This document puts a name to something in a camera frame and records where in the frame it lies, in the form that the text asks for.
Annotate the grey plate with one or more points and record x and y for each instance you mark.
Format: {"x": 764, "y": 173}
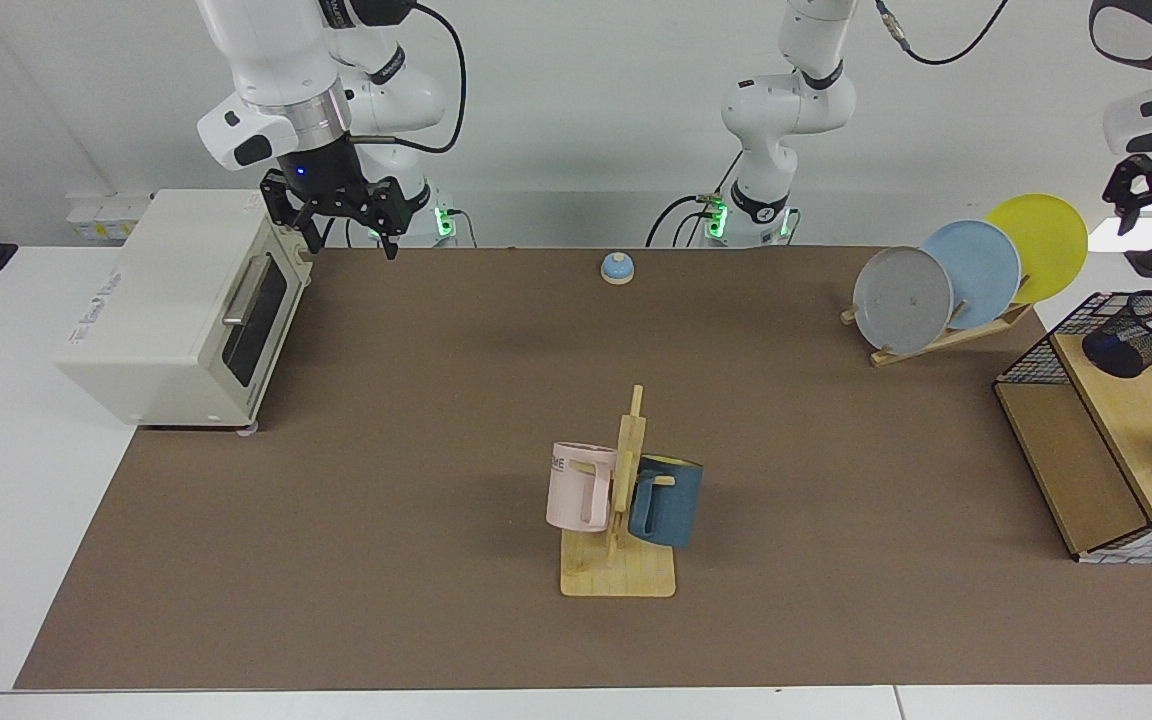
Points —
{"x": 901, "y": 300}

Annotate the wooden plate rack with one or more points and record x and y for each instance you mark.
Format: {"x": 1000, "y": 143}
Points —
{"x": 936, "y": 345}

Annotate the pink mug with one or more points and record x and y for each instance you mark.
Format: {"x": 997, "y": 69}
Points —
{"x": 571, "y": 495}

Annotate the brown table cloth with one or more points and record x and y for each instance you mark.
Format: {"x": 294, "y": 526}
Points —
{"x": 436, "y": 600}

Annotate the white wall power outlets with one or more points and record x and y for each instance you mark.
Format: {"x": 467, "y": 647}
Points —
{"x": 106, "y": 218}

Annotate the pale toaster oven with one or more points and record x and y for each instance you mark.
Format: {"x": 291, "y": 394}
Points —
{"x": 166, "y": 300}

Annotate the light blue plate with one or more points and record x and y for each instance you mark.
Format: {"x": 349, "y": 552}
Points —
{"x": 981, "y": 270}

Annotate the yellow plate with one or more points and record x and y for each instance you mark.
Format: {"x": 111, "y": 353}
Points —
{"x": 1046, "y": 245}

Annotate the teal mug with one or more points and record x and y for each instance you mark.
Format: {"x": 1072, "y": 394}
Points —
{"x": 671, "y": 505}

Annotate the wooden cup stand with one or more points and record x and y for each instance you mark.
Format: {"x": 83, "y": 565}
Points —
{"x": 616, "y": 580}

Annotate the black mesh pen holder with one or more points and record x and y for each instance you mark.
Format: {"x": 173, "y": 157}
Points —
{"x": 1121, "y": 352}

